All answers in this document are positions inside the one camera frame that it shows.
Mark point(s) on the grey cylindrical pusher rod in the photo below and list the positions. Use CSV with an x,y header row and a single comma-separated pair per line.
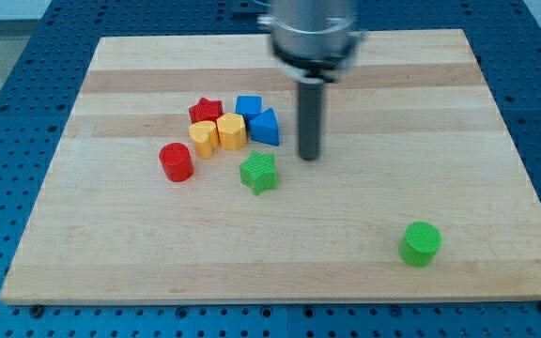
x,y
310,109

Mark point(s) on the green star block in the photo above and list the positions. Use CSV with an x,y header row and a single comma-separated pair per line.
x,y
258,172

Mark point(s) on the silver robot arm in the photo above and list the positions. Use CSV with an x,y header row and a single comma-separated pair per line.
x,y
316,42

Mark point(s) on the red star block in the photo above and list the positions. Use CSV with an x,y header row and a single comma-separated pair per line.
x,y
206,110

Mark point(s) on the wooden board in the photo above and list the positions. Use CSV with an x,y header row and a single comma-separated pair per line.
x,y
411,134

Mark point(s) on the blue triangle block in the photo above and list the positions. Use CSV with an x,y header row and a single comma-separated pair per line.
x,y
264,128

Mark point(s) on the blue cube block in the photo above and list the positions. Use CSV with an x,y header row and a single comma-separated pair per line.
x,y
248,106

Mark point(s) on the yellow pentagon block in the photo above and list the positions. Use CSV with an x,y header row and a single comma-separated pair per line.
x,y
232,131

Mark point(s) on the yellow heart block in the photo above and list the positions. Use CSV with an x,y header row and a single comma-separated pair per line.
x,y
205,137

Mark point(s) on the red cylinder block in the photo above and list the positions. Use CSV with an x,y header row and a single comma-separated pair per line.
x,y
176,162

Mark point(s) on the green cylinder block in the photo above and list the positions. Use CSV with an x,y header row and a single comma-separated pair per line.
x,y
420,243

